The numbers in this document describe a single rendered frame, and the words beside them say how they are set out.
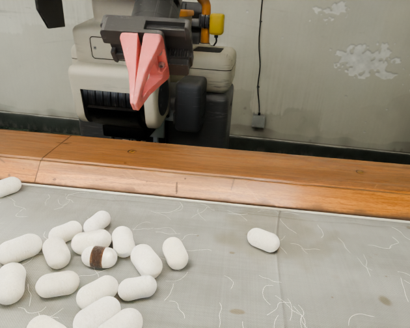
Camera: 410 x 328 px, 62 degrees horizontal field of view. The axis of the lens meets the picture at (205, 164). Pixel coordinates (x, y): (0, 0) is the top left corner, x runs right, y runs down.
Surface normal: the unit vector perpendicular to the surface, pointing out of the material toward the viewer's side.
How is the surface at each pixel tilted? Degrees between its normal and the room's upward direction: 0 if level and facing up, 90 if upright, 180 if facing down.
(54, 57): 90
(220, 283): 0
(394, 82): 90
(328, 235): 0
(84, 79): 98
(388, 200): 45
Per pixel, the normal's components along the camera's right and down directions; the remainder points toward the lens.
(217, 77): -0.15, 0.43
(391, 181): 0.05, -0.90
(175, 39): -0.11, 0.90
